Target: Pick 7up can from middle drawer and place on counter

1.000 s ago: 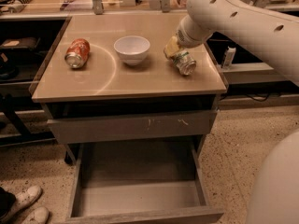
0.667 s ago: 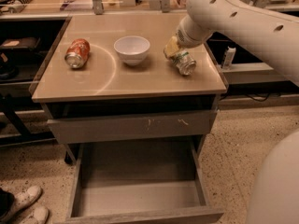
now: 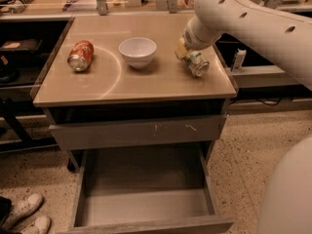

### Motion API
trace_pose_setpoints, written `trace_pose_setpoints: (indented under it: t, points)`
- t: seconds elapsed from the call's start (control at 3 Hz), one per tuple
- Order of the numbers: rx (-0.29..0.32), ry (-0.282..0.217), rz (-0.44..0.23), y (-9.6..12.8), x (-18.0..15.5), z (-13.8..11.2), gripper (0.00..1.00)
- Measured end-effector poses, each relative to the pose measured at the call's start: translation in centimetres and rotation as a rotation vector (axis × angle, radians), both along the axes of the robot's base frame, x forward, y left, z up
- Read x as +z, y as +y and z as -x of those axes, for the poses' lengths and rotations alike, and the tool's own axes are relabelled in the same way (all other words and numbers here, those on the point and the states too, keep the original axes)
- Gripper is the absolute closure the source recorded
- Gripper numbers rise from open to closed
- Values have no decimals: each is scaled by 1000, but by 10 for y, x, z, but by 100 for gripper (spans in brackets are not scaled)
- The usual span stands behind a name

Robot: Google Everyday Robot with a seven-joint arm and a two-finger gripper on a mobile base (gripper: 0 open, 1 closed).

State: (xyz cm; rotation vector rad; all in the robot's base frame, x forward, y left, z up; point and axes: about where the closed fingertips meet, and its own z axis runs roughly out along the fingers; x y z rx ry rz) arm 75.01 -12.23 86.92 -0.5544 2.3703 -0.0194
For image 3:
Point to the white ceramic bowl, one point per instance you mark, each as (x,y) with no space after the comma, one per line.
(137,52)

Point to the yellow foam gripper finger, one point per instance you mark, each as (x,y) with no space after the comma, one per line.
(181,49)

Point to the orange soda can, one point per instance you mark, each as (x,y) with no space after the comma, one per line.
(81,55)

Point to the grey top drawer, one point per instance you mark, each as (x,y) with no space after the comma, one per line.
(137,132)

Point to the white shoe lower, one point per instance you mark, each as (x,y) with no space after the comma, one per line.
(40,225)

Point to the grey drawer cabinet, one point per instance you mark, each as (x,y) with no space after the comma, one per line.
(111,90)

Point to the open middle drawer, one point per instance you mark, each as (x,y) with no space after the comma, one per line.
(161,189)

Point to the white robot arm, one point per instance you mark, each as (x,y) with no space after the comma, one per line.
(285,39)

